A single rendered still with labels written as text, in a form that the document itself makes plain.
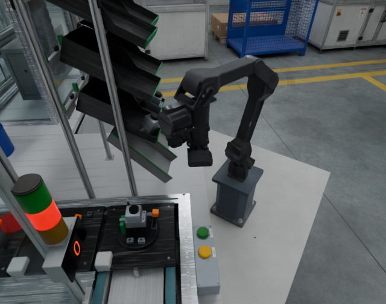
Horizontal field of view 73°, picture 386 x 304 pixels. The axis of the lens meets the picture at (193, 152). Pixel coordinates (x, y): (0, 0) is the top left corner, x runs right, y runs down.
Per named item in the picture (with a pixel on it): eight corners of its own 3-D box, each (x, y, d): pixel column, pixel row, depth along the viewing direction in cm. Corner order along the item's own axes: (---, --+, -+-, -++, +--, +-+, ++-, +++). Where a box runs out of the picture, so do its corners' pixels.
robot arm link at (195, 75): (256, 78, 81) (260, 42, 74) (277, 87, 76) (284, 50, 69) (180, 110, 68) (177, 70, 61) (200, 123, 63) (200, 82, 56)
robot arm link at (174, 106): (194, 70, 63) (152, 84, 58) (216, 81, 59) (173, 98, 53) (193, 111, 71) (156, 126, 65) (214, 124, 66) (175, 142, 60)
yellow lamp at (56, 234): (71, 223, 57) (64, 209, 54) (64, 244, 53) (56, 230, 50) (47, 224, 57) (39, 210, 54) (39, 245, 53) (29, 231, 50)
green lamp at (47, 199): (56, 192, 51) (47, 174, 47) (47, 213, 47) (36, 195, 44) (29, 193, 50) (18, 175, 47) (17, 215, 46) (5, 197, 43)
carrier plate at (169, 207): (174, 205, 100) (174, 201, 98) (175, 266, 81) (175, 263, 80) (110, 209, 99) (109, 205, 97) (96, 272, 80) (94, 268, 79)
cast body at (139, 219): (146, 215, 87) (144, 202, 83) (146, 227, 84) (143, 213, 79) (121, 217, 87) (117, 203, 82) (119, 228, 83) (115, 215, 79)
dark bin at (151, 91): (159, 84, 90) (167, 65, 86) (151, 102, 80) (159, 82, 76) (79, 46, 85) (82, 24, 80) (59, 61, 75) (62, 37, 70)
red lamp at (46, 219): (64, 209, 54) (56, 193, 51) (56, 230, 50) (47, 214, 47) (39, 210, 54) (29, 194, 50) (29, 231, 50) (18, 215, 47)
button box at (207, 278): (210, 233, 96) (211, 224, 92) (219, 294, 80) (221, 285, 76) (192, 234, 96) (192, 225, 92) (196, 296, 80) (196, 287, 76)
